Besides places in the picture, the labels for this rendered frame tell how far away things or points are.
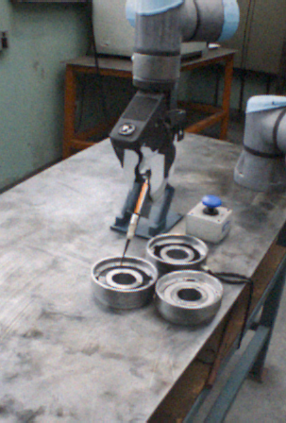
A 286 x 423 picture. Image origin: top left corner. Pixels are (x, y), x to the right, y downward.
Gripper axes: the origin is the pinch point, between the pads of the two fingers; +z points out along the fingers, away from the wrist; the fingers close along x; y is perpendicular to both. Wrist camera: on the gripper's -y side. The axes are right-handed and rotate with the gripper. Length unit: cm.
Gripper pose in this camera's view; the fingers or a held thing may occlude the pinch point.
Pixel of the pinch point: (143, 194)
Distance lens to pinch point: 89.7
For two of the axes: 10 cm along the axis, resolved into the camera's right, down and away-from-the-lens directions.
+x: -8.8, -2.5, 3.9
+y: 4.6, -3.8, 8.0
